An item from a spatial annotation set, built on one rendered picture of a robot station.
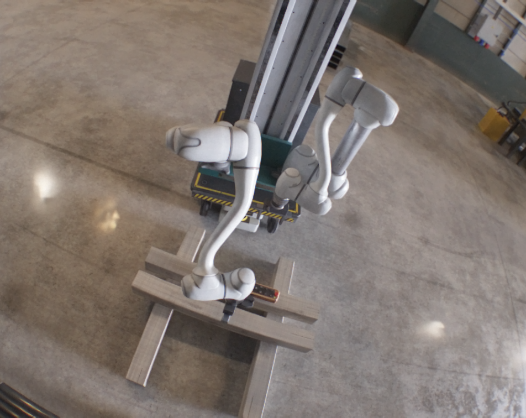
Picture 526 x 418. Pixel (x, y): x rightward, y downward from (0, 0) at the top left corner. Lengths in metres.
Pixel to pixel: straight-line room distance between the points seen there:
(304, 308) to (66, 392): 1.38
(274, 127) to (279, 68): 0.40
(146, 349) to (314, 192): 1.14
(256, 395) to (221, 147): 1.20
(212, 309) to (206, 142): 0.88
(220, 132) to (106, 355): 1.27
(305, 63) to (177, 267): 1.27
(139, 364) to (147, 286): 0.41
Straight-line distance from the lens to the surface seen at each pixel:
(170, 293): 1.62
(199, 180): 1.89
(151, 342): 1.64
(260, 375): 1.68
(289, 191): 1.49
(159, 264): 1.69
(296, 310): 1.73
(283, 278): 1.90
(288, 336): 1.66
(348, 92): 1.37
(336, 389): 1.95
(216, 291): 1.20
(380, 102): 1.37
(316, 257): 2.20
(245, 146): 1.12
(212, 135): 1.08
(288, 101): 1.78
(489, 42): 11.02
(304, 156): 1.73
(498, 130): 7.52
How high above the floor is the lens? 1.70
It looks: 48 degrees down
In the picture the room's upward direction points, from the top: 25 degrees clockwise
